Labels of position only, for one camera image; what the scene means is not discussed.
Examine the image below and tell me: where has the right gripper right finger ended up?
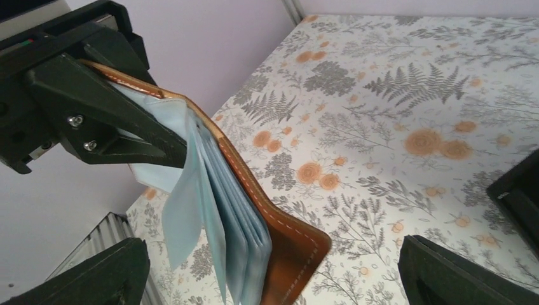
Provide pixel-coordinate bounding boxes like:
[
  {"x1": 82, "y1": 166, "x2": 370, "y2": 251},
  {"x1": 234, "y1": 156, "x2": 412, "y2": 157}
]
[{"x1": 398, "y1": 235, "x2": 538, "y2": 305}]

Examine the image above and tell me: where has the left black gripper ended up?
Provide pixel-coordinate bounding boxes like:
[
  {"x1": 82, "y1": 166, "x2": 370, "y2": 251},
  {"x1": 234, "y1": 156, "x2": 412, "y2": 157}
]
[{"x1": 1, "y1": 1, "x2": 187, "y2": 174}]

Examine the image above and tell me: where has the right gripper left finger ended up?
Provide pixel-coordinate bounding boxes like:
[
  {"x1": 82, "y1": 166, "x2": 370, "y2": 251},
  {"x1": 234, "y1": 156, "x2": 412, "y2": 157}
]
[{"x1": 3, "y1": 238, "x2": 150, "y2": 305}]

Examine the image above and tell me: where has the brown leather card holder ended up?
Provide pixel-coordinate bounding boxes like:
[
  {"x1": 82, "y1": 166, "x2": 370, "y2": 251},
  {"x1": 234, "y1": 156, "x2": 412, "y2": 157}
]
[{"x1": 85, "y1": 60, "x2": 331, "y2": 304}]

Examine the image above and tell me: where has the black storage bin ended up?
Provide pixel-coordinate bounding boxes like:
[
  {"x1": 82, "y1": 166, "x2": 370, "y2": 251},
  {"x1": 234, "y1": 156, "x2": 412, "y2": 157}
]
[{"x1": 486, "y1": 150, "x2": 538, "y2": 256}]

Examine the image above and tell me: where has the floral table mat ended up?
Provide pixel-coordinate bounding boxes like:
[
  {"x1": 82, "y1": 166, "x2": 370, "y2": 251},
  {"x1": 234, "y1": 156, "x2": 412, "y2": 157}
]
[{"x1": 126, "y1": 15, "x2": 539, "y2": 305}]

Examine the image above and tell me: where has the aluminium rail frame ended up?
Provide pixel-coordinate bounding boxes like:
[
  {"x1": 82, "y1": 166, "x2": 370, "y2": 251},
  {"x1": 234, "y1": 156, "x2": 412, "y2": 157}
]
[{"x1": 44, "y1": 212, "x2": 165, "y2": 305}]

